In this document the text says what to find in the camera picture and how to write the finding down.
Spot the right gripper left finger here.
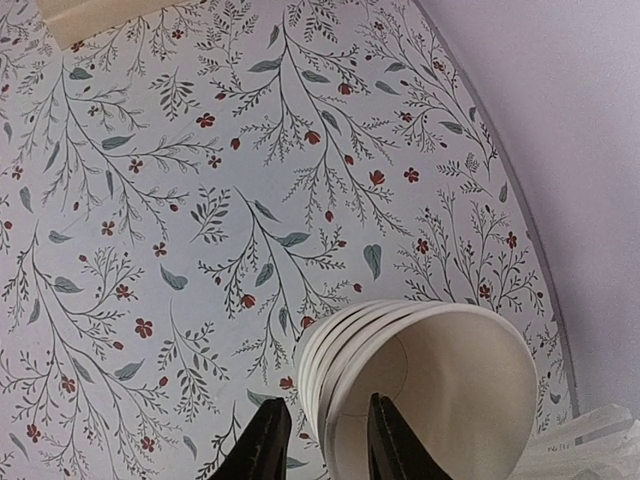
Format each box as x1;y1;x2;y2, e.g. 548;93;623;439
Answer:
210;397;292;480

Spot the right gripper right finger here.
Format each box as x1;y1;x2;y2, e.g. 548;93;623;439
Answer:
367;393;451;480

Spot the stack of white paper cups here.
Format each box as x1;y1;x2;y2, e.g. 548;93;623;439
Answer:
296;300;537;479

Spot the bundle of wrapped white straws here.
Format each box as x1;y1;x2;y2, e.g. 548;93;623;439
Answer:
510;404;639;479

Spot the floral table mat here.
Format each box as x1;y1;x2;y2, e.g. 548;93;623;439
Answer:
1;1;576;479

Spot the kraft paper bag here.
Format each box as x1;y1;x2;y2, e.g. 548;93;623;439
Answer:
36;0;180;50

